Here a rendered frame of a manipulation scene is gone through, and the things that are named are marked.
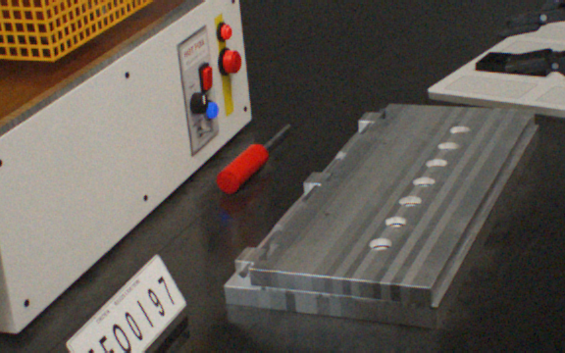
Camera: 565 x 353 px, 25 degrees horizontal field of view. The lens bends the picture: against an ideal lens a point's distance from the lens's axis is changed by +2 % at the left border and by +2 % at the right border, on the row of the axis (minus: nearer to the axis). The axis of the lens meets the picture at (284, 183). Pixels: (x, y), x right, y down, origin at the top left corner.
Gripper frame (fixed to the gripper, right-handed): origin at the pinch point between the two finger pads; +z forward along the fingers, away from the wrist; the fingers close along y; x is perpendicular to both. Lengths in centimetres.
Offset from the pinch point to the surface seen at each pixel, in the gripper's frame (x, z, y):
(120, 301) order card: -32.6, 30.9, 7.0
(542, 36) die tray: 59, 14, 16
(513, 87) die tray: 37.5, 13.4, 15.7
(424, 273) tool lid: -19.4, 8.3, 13.8
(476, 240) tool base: -7.9, 7.1, 16.3
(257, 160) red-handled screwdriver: 7.4, 35.8, 9.6
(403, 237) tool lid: -13.0, 12.0, 12.9
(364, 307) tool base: -21.9, 13.8, 15.3
